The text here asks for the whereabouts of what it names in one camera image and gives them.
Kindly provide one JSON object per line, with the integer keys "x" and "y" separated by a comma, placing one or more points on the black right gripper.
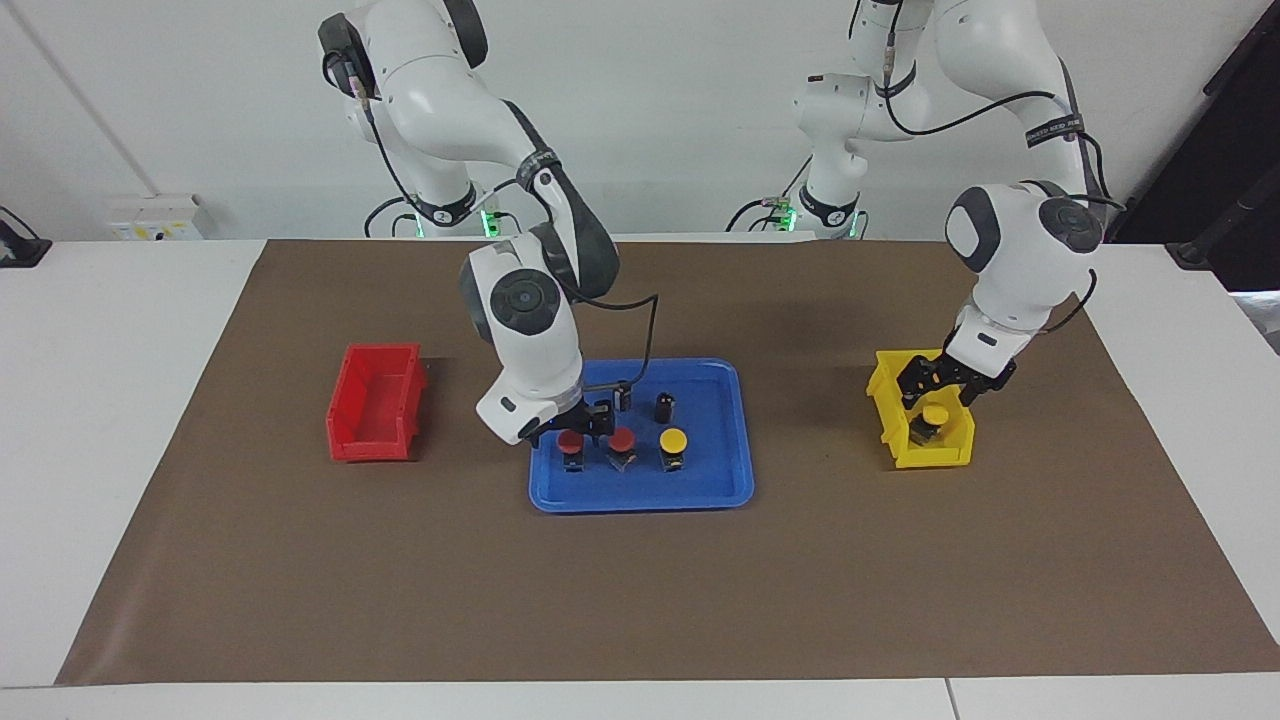
{"x": 565, "y": 418}

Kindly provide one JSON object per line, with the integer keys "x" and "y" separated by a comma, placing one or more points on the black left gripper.
{"x": 960, "y": 370}

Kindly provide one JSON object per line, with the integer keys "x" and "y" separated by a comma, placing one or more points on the red push button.
{"x": 622, "y": 440}
{"x": 570, "y": 442}

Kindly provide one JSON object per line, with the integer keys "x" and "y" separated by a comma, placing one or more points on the yellow push button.
{"x": 673, "y": 440}
{"x": 936, "y": 413}

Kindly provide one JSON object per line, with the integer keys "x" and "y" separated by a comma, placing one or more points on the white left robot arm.
{"x": 1020, "y": 260}

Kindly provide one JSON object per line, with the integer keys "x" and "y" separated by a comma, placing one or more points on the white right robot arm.
{"x": 520, "y": 300}

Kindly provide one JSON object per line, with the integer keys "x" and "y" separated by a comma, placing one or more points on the blue plastic tray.
{"x": 700, "y": 490}

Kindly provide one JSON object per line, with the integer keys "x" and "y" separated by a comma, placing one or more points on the black cylinder component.
{"x": 664, "y": 408}
{"x": 626, "y": 397}

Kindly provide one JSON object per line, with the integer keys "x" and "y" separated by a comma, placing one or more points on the yellow plastic bin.
{"x": 930, "y": 458}

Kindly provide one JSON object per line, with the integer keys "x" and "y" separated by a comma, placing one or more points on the brown paper table mat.
{"x": 640, "y": 600}

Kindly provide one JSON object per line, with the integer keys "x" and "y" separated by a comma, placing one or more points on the red plastic bin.
{"x": 365, "y": 445}

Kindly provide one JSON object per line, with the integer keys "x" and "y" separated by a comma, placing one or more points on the green lit connector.
{"x": 489, "y": 222}
{"x": 785, "y": 213}

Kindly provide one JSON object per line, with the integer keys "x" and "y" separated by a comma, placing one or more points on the black stand pole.
{"x": 1225, "y": 228}

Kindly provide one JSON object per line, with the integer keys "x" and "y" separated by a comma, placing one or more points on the grey crumpled sheet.
{"x": 1262, "y": 320}

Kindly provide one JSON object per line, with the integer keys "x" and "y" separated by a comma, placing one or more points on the dark background panel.
{"x": 1230, "y": 100}

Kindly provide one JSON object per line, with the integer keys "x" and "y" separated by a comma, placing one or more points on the white wall socket box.
{"x": 160, "y": 218}

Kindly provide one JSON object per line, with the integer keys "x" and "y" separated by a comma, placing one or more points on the black clamp mount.
{"x": 20, "y": 248}

